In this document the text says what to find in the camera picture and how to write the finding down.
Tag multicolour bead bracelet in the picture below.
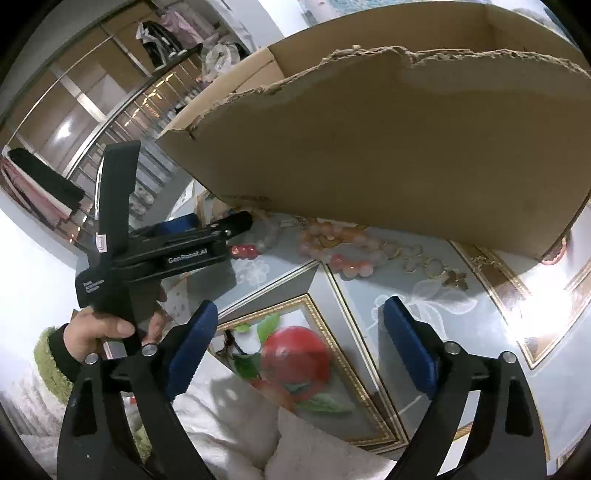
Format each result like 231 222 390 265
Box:
221 209 286 262

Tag gold ring chain bracelet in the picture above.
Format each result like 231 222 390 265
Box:
378 239 470 292

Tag peach bead bracelet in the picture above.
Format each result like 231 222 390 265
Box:
297 220 385 279

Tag left hand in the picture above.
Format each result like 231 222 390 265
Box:
63 288 171 362

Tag metal stair railing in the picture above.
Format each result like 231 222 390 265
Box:
58 54 202 250

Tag wooden wardrobe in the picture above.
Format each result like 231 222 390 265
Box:
1 2 152 173

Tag hanging clothes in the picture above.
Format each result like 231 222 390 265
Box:
135 3 219 70

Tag brown cardboard box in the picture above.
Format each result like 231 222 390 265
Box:
158 2 590 259

